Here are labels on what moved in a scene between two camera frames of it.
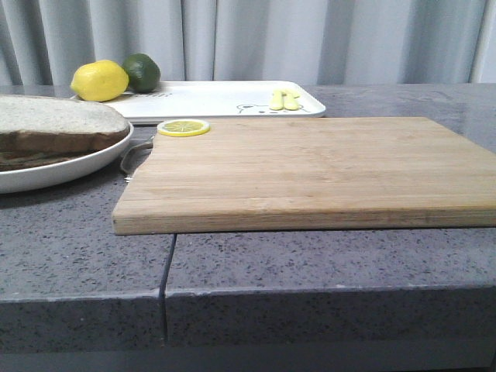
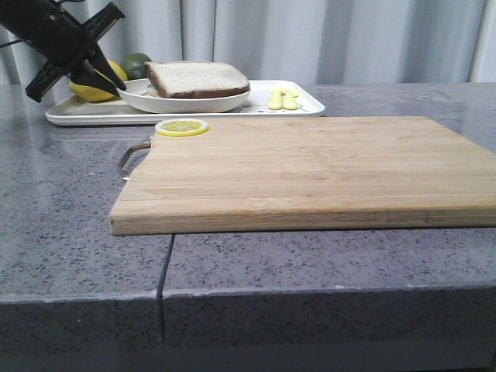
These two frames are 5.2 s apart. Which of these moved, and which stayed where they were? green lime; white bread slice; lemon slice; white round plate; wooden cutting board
Moved: white bread slice; white round plate
Stayed: wooden cutting board; lemon slice; green lime
